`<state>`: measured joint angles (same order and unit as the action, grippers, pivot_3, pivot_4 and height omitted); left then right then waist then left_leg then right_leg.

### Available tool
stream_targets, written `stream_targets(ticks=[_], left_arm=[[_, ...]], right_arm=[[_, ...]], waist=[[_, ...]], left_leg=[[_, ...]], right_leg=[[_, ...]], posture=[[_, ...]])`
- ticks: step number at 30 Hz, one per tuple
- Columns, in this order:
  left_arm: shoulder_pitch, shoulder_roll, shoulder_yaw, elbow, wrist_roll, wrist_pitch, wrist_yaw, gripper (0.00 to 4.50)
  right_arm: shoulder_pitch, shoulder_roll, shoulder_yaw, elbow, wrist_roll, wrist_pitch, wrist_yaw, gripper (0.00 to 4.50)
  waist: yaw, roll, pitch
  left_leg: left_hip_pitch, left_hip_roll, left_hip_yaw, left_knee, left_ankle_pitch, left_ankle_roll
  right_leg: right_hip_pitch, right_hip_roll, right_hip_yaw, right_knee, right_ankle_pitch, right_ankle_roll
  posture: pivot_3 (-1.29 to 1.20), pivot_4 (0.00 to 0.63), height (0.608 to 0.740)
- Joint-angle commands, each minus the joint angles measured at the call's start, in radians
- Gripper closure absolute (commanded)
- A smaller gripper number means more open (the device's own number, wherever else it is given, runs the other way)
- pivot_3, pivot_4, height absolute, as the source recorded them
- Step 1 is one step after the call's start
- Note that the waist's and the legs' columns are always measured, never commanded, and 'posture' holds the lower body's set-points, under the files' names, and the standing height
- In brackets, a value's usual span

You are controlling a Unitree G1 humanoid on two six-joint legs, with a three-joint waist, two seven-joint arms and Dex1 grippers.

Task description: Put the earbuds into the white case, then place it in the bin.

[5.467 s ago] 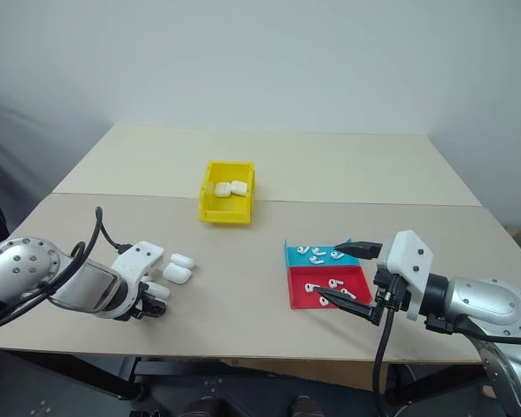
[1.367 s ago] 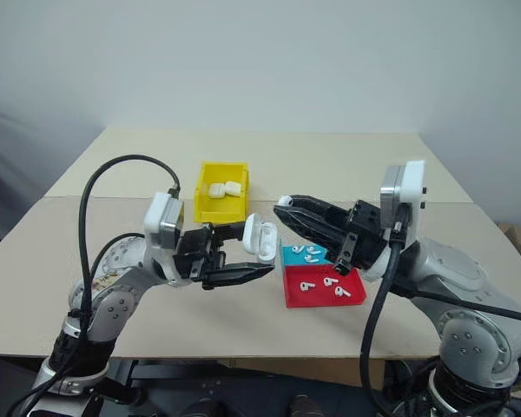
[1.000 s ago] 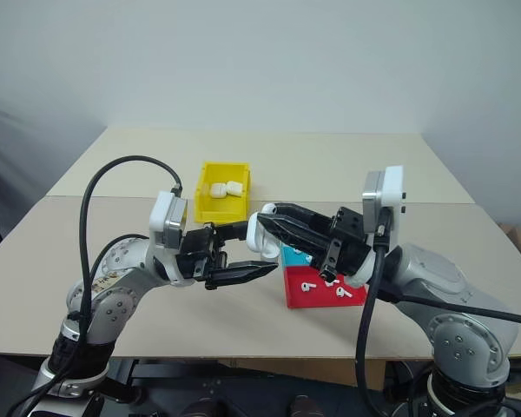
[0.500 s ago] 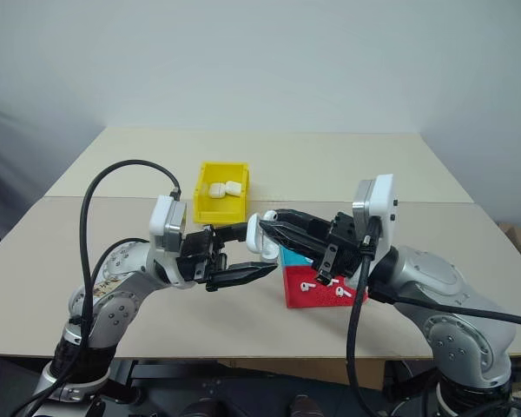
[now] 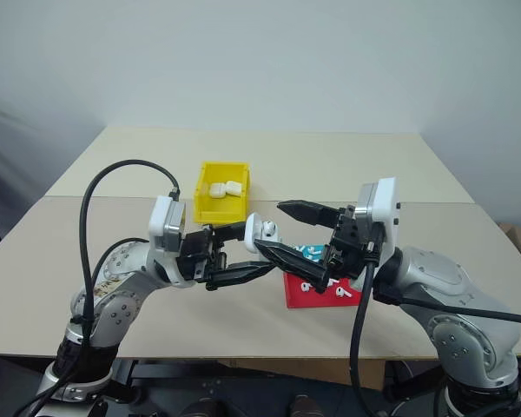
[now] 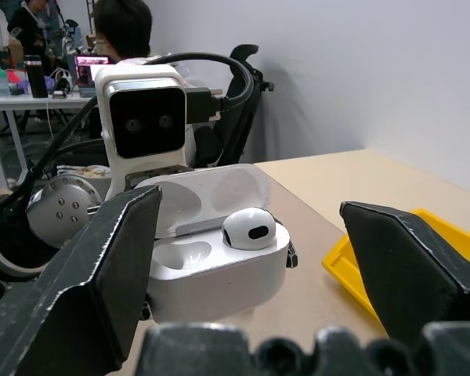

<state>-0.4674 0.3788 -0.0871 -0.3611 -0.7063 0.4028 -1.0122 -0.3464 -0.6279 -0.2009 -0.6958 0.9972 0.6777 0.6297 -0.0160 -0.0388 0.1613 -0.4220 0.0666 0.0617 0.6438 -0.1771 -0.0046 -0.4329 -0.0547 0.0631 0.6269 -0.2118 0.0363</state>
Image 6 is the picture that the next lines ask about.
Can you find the white earbud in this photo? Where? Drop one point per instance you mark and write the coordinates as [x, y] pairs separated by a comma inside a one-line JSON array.
[[243, 227]]

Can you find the open laptop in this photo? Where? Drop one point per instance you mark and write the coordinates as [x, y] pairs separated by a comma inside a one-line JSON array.
[[87, 72]]

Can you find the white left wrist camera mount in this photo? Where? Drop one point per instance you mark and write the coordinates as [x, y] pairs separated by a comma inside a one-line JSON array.
[[141, 78]]

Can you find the yellow plastic bin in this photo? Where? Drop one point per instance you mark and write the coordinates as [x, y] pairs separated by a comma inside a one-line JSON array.
[[338, 262]]

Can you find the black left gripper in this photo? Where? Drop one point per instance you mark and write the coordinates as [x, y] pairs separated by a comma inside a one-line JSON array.
[[160, 172]]

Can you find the white earbud charging case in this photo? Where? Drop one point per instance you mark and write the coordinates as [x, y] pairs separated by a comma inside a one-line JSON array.
[[219, 282]]

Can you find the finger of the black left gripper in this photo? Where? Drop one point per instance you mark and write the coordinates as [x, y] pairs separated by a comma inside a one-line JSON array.
[[292, 254], [145, 310]]

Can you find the black tumbler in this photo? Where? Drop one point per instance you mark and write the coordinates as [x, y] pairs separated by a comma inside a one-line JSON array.
[[36, 76]]

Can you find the standing person in dark clothes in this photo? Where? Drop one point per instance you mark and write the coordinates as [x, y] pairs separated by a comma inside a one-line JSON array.
[[25, 27]]

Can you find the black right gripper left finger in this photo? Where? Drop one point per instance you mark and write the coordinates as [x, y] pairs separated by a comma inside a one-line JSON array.
[[82, 282]]

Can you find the white background table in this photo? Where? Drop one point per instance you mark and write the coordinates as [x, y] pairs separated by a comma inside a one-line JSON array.
[[31, 102]]

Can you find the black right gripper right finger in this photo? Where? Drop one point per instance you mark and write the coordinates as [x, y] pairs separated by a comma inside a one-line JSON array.
[[399, 270]]

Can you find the black office chair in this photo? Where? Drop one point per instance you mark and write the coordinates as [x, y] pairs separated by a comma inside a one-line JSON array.
[[239, 113]]

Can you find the seated person with black hair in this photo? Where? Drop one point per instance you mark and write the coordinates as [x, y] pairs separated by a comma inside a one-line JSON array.
[[123, 27]]

